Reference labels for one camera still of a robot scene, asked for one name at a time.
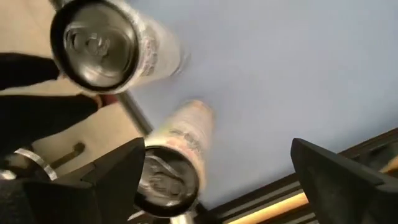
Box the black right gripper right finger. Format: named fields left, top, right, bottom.
left=290, top=138, right=386, bottom=224

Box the black blurred object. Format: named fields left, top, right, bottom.
left=0, top=93, right=101, bottom=158
left=0, top=52, right=60, bottom=91

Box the tall white can black lid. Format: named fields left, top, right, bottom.
left=49, top=0, right=184, bottom=96
left=133, top=99, right=215, bottom=218

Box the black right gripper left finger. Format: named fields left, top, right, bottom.
left=80, top=137, right=147, bottom=224

